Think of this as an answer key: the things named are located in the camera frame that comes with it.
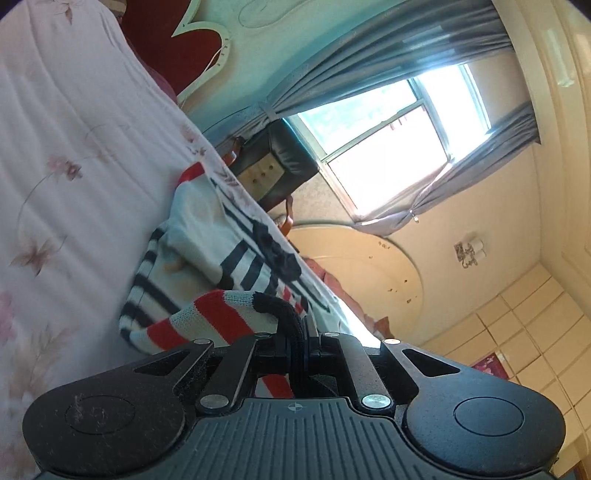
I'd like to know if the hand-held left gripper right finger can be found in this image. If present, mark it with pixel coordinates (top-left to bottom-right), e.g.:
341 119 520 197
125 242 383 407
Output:
308 331 465 411

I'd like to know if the striped knit sweater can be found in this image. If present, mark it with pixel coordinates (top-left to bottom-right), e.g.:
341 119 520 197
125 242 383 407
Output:
119 161 352 400

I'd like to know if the red heart-shaped headboard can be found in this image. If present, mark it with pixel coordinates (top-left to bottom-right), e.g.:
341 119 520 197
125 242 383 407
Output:
117 0 232 110

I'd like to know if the twin-shade wall lamp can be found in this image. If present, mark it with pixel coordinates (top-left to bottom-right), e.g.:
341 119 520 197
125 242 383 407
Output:
454 234 487 269

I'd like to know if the white cable on headboard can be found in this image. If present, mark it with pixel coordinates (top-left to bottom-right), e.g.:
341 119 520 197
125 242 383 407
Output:
202 39 230 71

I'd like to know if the bright sliding window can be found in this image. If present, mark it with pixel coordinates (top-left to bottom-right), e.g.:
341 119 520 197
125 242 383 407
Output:
284 62 493 220

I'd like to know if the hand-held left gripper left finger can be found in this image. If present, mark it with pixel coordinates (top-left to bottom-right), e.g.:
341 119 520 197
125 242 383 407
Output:
131 333 289 414

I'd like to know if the pink pillow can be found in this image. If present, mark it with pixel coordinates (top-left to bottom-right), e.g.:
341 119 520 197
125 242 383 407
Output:
302 257 396 340

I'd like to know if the cream round headboard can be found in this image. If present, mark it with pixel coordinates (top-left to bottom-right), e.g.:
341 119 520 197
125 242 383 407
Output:
277 220 425 345

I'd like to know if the black leather chair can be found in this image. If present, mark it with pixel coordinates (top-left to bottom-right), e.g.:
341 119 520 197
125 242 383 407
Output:
222 119 321 234

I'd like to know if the grey curtain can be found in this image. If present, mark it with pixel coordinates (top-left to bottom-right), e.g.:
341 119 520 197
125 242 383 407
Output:
353 102 542 237
259 0 516 123

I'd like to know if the cream panelled wardrobe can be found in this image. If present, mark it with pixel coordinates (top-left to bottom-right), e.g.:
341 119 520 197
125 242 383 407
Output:
422 262 591 480

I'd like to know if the red patterned pillow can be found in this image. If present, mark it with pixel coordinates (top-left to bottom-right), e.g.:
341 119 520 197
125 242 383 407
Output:
471 352 509 380

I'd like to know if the pink floral bedsheet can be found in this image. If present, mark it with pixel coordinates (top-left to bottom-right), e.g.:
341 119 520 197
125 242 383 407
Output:
0 0 385 480

